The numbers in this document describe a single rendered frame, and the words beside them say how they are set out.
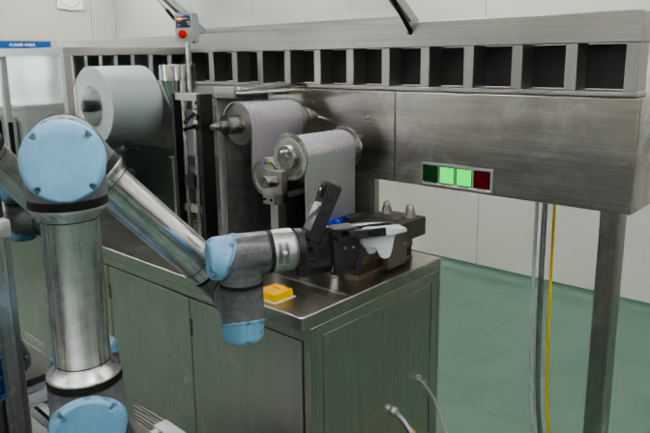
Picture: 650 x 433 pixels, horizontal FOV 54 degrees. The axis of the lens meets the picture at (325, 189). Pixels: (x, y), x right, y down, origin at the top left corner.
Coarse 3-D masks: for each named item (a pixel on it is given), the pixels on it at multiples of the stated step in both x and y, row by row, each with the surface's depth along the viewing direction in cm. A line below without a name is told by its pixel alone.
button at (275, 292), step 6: (264, 288) 175; (270, 288) 175; (276, 288) 175; (282, 288) 175; (288, 288) 175; (264, 294) 173; (270, 294) 172; (276, 294) 171; (282, 294) 173; (288, 294) 174; (270, 300) 172; (276, 300) 171
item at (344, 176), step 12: (336, 168) 203; (348, 168) 208; (312, 180) 195; (324, 180) 200; (336, 180) 204; (348, 180) 208; (312, 192) 196; (348, 192) 209; (336, 204) 205; (348, 204) 210; (336, 216) 206
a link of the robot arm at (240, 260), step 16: (208, 240) 107; (224, 240) 106; (240, 240) 106; (256, 240) 107; (272, 240) 108; (208, 256) 106; (224, 256) 104; (240, 256) 105; (256, 256) 106; (272, 256) 107; (208, 272) 107; (224, 272) 105; (240, 272) 106; (256, 272) 107; (272, 272) 109
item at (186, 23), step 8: (176, 16) 224; (184, 16) 223; (192, 16) 223; (176, 24) 225; (184, 24) 224; (192, 24) 224; (176, 32) 225; (184, 32) 223; (192, 32) 224; (176, 40) 226; (184, 40) 225; (192, 40) 224
